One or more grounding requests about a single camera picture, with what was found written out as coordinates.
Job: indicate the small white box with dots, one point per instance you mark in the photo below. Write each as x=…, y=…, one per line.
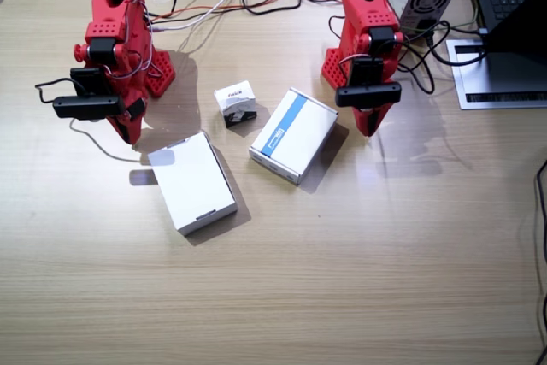
x=233, y=98

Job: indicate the red robot arm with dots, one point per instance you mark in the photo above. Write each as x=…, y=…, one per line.
x=367, y=10
x=111, y=14

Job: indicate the white box with blue stripe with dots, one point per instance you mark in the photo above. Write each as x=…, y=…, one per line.
x=295, y=134

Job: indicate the plain white box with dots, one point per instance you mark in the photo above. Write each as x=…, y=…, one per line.
x=192, y=185

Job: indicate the black bar webcam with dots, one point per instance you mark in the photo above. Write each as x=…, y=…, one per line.
x=367, y=95
x=85, y=107

